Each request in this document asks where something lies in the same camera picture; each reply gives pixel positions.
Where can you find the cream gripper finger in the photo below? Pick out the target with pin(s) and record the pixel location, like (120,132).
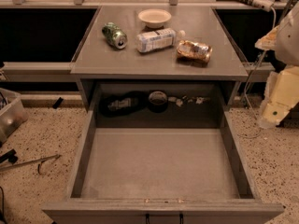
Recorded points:
(268,41)
(281,95)

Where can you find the clear plastic storage bin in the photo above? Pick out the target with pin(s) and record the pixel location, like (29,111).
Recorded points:
(12,113)

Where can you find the small black floor object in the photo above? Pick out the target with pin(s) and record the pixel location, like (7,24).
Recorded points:
(57,103)

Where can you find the white ceramic bowl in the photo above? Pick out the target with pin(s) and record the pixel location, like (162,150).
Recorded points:
(154,18)

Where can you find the open grey top drawer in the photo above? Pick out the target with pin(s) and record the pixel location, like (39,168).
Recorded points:
(182,166)

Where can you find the green soda can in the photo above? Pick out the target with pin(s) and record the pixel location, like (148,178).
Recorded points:
(114,35)

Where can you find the metal rod on floor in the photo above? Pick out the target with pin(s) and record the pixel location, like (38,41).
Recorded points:
(19,165)

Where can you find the black tool on floor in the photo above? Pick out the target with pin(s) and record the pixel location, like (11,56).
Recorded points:
(10,156)

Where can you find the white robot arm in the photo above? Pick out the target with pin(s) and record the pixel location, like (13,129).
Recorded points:
(287,43)

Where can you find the clear plastic water bottle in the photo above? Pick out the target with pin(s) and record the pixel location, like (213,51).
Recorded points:
(158,39)

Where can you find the grey cabinet with top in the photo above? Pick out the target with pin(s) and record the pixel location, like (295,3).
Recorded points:
(98,61)

